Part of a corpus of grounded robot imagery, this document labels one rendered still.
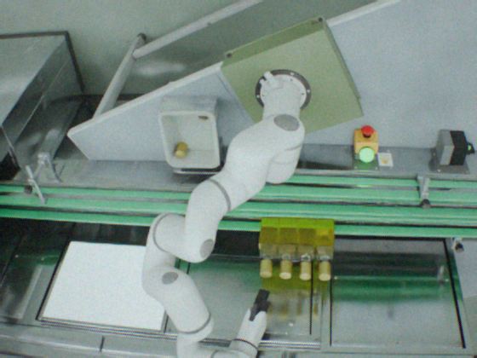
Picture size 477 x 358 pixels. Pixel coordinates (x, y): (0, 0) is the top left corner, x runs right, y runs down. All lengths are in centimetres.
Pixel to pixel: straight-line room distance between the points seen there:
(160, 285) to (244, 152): 33
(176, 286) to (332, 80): 69
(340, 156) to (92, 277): 91
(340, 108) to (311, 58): 18
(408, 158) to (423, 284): 42
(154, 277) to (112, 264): 65
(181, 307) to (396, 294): 82
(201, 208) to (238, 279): 64
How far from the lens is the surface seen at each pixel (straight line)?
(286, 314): 154
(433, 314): 165
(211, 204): 102
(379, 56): 145
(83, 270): 174
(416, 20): 141
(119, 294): 165
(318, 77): 136
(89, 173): 178
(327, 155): 158
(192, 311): 107
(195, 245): 99
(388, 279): 169
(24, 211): 189
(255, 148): 103
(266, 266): 146
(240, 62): 135
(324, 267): 147
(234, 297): 158
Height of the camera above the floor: 199
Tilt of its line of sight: 44 degrees down
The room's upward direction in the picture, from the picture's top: 171 degrees counter-clockwise
